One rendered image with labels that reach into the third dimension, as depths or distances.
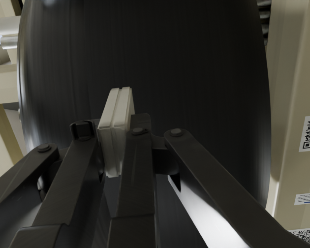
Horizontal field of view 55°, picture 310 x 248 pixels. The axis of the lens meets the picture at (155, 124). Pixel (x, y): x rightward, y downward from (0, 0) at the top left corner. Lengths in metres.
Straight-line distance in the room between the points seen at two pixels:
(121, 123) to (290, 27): 0.42
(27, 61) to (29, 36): 0.03
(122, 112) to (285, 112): 0.42
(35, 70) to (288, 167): 0.47
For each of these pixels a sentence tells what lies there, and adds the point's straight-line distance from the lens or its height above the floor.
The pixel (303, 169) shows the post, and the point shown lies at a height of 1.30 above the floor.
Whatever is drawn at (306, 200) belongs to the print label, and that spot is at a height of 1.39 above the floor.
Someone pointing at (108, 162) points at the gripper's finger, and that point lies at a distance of 0.16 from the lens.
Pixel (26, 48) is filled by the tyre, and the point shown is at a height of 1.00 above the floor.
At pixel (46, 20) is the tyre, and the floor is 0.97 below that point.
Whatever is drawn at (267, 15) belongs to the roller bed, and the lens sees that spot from 0.91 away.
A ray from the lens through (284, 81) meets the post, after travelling 0.56.
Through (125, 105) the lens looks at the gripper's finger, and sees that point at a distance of 0.18.
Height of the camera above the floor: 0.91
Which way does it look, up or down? 31 degrees up
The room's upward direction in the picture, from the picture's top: 174 degrees clockwise
